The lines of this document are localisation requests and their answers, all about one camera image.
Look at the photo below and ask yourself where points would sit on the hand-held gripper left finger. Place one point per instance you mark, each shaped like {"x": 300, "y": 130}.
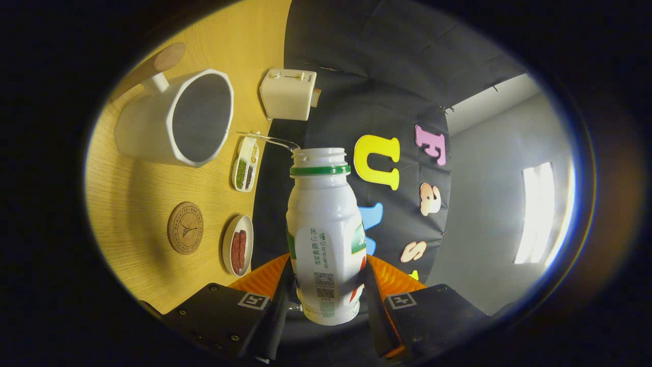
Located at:
{"x": 277, "y": 326}

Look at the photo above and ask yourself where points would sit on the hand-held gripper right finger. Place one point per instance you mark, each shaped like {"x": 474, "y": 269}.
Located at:
{"x": 379, "y": 321}

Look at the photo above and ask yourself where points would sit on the round cork coaster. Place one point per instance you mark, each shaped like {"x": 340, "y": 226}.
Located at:
{"x": 185, "y": 229}

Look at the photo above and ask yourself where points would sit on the red sausage strip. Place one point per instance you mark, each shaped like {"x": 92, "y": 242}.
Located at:
{"x": 235, "y": 252}
{"x": 243, "y": 250}

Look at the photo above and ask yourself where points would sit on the white round plate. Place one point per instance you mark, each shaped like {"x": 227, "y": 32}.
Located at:
{"x": 227, "y": 244}

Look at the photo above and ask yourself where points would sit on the white divided bean dish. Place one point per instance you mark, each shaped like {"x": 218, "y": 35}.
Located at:
{"x": 253, "y": 148}

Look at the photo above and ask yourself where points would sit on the wooden table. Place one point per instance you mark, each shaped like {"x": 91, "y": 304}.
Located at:
{"x": 137, "y": 204}

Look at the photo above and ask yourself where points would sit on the ceiling light panel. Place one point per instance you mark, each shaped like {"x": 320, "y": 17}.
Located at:
{"x": 535, "y": 214}

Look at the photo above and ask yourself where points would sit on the white toaster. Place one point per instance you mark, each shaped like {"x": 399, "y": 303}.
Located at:
{"x": 288, "y": 97}

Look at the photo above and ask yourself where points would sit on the bread slice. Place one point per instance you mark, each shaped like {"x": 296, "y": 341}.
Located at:
{"x": 316, "y": 98}

